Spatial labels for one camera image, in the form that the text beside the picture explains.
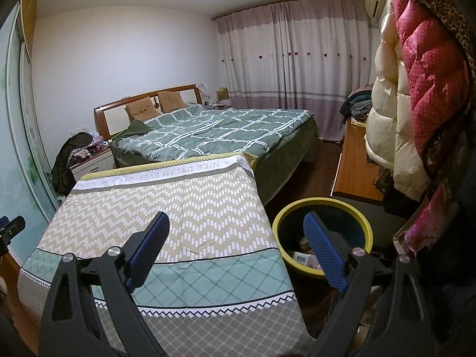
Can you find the wooden bed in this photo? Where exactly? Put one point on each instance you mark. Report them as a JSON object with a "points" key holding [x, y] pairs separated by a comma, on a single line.
{"points": [[293, 156]]}

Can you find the yellow rimmed dark bin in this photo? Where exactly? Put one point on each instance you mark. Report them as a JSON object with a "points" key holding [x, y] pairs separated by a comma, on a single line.
{"points": [[319, 202]]}

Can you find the air conditioner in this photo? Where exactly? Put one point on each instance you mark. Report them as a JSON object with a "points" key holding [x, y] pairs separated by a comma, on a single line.
{"points": [[373, 2]]}

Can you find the green checked quilt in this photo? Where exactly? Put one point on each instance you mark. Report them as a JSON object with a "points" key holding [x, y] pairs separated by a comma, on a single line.
{"points": [[215, 132]]}

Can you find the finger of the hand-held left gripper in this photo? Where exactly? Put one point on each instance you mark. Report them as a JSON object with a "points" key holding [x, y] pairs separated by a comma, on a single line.
{"points": [[13, 227]]}

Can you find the red dotted quilted jacket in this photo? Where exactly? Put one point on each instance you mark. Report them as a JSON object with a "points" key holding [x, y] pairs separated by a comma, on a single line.
{"points": [[427, 81]]}

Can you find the pink floral garment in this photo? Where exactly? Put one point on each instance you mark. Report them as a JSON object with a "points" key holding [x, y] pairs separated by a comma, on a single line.
{"points": [[427, 219]]}

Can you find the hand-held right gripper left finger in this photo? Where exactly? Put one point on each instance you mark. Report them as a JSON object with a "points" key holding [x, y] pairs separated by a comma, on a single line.
{"points": [[148, 247]]}

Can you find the white nightstand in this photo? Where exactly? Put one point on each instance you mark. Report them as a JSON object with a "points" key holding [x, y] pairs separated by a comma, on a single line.
{"points": [[95, 163]]}

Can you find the sliding door wardrobe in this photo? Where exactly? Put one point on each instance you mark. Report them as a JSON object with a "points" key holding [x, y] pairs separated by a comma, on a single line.
{"points": [[15, 137]]}

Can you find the dark green cloth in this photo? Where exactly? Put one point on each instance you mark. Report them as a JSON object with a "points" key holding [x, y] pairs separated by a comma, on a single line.
{"points": [[135, 128]]}

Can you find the patterned tablecloth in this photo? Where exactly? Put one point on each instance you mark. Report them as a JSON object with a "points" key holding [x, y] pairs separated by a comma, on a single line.
{"points": [[186, 208]]}

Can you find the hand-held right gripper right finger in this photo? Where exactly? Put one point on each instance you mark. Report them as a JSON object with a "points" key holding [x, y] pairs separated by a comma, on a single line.
{"points": [[323, 247]]}

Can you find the leopard print garment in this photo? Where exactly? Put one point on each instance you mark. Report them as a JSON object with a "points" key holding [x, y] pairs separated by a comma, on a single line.
{"points": [[442, 3]]}

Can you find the pile of folded clothes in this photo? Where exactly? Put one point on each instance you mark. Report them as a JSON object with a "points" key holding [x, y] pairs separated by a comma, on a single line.
{"points": [[359, 102]]}

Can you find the cream down jacket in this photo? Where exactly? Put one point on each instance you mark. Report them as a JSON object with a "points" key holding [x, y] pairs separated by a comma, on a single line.
{"points": [[386, 126]]}

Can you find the brown pillow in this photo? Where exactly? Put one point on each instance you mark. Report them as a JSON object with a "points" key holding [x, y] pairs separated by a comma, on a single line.
{"points": [[143, 109], [171, 101]]}

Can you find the small cardboard box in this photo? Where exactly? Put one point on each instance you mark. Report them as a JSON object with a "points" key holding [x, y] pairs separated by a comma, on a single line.
{"points": [[223, 94]]}

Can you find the pink and white curtain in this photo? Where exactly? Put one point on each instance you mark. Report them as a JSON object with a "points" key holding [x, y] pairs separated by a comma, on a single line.
{"points": [[293, 52]]}

